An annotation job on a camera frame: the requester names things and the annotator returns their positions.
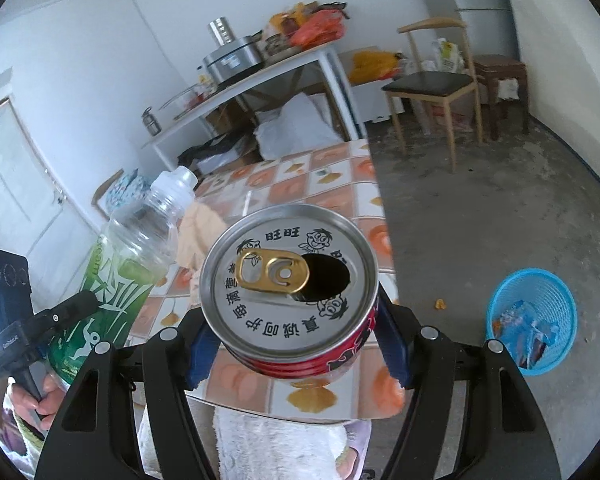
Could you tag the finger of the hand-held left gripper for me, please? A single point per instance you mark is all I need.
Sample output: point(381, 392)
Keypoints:
point(67, 310)

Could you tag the red drink can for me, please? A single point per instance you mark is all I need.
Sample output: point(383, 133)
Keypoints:
point(285, 320)

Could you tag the wooden chair with cushion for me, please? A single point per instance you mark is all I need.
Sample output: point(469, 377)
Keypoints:
point(102, 195)

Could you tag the brown wooden stool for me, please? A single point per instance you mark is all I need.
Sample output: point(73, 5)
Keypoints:
point(497, 62)

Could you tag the steel canister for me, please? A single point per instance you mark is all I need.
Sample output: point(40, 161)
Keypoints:
point(222, 31)

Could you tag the white plastic sacks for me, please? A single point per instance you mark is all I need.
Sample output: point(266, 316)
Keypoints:
point(295, 125)

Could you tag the person's left hand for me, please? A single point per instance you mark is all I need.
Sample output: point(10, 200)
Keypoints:
point(52, 395)

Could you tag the blue plastic wastebasket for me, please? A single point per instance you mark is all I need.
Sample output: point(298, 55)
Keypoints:
point(562, 310)

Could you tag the white side table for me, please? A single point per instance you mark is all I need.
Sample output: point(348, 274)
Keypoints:
point(280, 65)

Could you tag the grey refrigerator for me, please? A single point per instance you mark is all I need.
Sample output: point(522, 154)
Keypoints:
point(485, 25)

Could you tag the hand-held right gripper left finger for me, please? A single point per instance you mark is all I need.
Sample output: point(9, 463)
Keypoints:
point(202, 355)

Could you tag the teal patterned cushion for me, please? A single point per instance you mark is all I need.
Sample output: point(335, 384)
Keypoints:
point(127, 190)

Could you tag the steel cooking pot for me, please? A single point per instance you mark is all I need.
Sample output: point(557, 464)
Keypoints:
point(232, 57)

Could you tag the dark cloth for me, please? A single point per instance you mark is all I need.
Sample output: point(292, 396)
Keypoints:
point(210, 149)

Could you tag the white and green packet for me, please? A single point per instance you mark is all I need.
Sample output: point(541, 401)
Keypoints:
point(447, 55)

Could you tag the lilac slipper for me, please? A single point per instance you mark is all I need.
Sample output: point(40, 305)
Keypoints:
point(357, 437)

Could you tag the red plastic bag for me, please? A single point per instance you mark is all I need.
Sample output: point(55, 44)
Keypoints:
point(317, 30)

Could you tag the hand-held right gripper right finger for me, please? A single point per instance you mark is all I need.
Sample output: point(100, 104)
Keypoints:
point(392, 345)

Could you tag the white fleece clothing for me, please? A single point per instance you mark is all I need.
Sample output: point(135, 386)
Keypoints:
point(270, 445)

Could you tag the green label plastic bottle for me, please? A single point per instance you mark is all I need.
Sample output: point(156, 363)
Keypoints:
point(120, 270)

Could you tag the blue plastic bag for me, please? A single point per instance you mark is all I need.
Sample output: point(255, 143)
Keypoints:
point(520, 325)

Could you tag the white door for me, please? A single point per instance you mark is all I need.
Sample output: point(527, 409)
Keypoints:
point(10, 175)

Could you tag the wooden chair with dark seat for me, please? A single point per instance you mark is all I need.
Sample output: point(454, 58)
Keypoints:
point(427, 82)

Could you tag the yellow plastic bag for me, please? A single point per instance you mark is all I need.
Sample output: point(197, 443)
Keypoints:
point(375, 65)

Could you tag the brown paper bag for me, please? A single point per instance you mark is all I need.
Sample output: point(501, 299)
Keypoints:
point(195, 240)

